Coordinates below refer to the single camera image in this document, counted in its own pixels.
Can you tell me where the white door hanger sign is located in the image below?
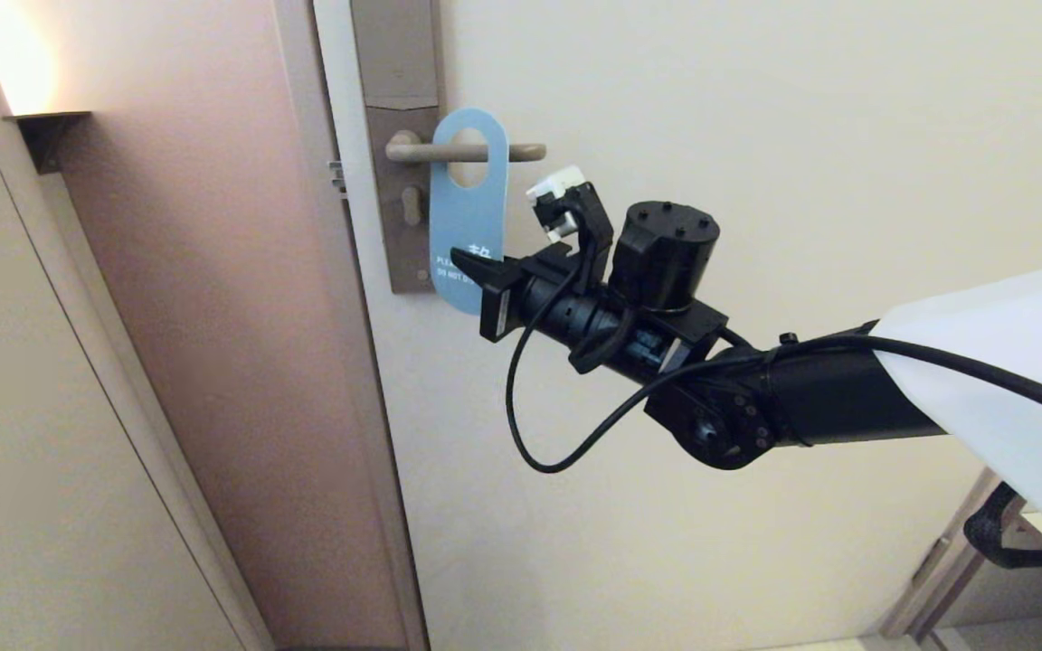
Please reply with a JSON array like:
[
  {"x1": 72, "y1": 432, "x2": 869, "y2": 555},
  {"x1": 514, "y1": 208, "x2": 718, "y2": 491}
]
[{"x1": 428, "y1": 107, "x2": 511, "y2": 316}]

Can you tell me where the white room door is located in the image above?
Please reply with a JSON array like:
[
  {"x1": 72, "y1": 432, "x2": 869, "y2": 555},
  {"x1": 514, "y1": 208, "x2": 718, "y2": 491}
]
[{"x1": 313, "y1": 0, "x2": 1042, "y2": 651}]

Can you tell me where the brown metal lock plate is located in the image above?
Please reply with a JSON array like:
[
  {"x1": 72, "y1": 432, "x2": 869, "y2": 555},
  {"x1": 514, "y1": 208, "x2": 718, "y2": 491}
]
[{"x1": 350, "y1": 0, "x2": 459, "y2": 295}]

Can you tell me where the beige cabinet panel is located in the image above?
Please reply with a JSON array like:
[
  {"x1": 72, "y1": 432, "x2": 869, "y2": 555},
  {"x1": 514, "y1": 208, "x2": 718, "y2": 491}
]
[{"x1": 0, "y1": 57, "x2": 276, "y2": 651}]

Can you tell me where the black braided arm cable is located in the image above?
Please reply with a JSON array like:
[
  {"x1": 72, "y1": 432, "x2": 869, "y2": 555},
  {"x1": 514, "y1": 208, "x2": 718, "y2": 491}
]
[{"x1": 568, "y1": 301, "x2": 641, "y2": 377}]

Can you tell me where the beige metal door handle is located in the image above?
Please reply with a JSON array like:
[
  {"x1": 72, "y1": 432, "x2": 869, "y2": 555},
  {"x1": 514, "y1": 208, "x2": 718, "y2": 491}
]
[{"x1": 384, "y1": 130, "x2": 547, "y2": 165}]

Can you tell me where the thin black camera cable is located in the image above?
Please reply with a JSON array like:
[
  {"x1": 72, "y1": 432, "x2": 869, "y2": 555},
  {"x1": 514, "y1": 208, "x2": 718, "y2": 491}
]
[{"x1": 504, "y1": 233, "x2": 1042, "y2": 476}]

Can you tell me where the beige door frame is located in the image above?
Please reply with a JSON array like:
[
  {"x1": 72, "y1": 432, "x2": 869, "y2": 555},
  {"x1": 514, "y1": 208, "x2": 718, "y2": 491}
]
[{"x1": 270, "y1": 0, "x2": 431, "y2": 651}]

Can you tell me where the dark wall lamp bracket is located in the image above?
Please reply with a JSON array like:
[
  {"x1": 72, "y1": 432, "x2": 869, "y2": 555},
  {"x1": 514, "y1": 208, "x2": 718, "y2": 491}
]
[{"x1": 4, "y1": 111, "x2": 92, "y2": 175}]

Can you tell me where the small metal frame hinge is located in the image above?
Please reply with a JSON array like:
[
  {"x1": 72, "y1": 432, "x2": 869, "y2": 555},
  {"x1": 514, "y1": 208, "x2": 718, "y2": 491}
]
[{"x1": 912, "y1": 535, "x2": 952, "y2": 587}]

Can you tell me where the thick black ribbed cable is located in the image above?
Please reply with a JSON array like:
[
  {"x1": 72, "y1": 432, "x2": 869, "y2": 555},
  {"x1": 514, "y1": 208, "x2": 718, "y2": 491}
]
[{"x1": 963, "y1": 481, "x2": 1042, "y2": 571}]

